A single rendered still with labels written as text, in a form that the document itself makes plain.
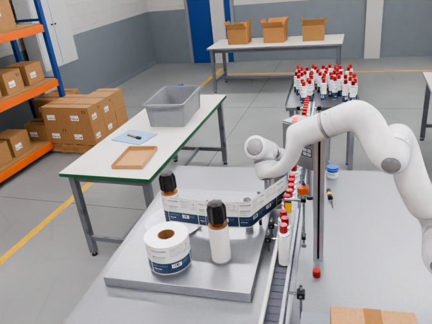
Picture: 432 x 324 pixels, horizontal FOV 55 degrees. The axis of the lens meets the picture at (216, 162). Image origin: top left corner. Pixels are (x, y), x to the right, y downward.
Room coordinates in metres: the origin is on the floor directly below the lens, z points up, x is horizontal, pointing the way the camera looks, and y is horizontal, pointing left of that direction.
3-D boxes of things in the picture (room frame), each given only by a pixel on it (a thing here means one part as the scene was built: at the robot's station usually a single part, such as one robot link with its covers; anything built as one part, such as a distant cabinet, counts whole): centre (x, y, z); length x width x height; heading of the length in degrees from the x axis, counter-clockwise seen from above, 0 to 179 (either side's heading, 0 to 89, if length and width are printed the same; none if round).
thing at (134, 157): (2.90, 0.61, 0.82); 0.34 x 0.24 x 0.04; 165
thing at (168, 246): (1.54, 0.26, 0.95); 0.20 x 0.20 x 0.14
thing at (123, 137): (3.35, 0.68, 0.81); 0.32 x 0.24 x 0.01; 55
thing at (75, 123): (5.50, 1.84, 0.32); 1.20 x 0.83 x 0.64; 68
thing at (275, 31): (7.13, -1.22, 0.96); 0.44 x 0.44 x 0.37; 67
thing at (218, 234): (1.52, 0.02, 1.03); 0.09 x 0.09 x 0.30
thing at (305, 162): (1.58, -0.38, 1.38); 0.17 x 0.10 x 0.19; 38
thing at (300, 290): (1.17, -0.24, 0.91); 0.07 x 0.03 x 0.17; 73
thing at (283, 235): (1.44, -0.25, 0.98); 0.05 x 0.05 x 0.20
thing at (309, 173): (1.63, -0.41, 1.18); 0.04 x 0.04 x 0.21
